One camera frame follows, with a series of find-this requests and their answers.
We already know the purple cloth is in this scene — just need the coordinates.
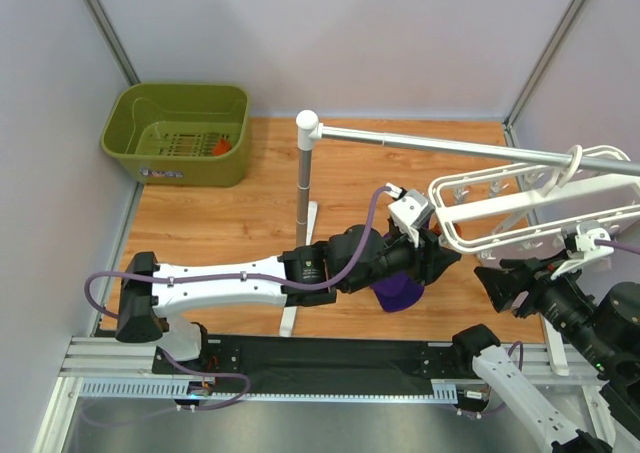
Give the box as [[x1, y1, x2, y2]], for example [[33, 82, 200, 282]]
[[371, 271, 425, 313]]

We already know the white clip sock hanger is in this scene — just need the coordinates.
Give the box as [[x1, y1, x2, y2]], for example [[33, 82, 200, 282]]
[[428, 145, 639, 254]]

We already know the orange sock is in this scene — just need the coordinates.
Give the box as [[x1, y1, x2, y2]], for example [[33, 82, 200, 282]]
[[430, 223, 462, 236], [210, 137, 233, 157]]

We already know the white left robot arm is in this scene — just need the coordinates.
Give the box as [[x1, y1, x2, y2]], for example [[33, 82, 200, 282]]
[[115, 225, 461, 361]]

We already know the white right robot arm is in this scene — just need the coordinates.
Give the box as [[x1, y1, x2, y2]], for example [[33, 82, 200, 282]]
[[452, 257, 639, 452]]

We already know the pale lilac hanging cloth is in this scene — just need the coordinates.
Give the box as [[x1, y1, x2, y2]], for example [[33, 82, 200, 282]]
[[476, 221, 625, 266]]

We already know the white and grey drying rack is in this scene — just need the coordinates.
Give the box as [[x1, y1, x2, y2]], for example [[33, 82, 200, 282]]
[[279, 110, 639, 340]]

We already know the green plastic laundry basket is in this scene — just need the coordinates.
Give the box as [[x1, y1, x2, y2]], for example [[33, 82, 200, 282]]
[[101, 83, 251, 187]]

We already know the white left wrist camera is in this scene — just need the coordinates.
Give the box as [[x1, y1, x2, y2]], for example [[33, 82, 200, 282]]
[[388, 184, 435, 248]]

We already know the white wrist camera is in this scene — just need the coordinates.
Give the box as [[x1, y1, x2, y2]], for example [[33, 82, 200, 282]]
[[388, 184, 435, 248], [550, 221, 614, 281]]

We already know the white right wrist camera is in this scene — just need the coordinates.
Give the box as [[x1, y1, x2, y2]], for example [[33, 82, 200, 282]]
[[550, 221, 614, 281]]

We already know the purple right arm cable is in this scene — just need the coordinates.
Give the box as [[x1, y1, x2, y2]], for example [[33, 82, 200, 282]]
[[456, 237, 640, 420]]

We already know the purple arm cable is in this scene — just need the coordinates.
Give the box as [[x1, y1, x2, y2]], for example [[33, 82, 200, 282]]
[[82, 185, 401, 412], [456, 237, 640, 420]]

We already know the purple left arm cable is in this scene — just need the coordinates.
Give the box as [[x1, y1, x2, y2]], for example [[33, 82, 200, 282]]
[[82, 185, 401, 412]]

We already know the aluminium mounting rail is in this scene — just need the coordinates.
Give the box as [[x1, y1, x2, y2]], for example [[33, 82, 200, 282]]
[[59, 338, 593, 404]]

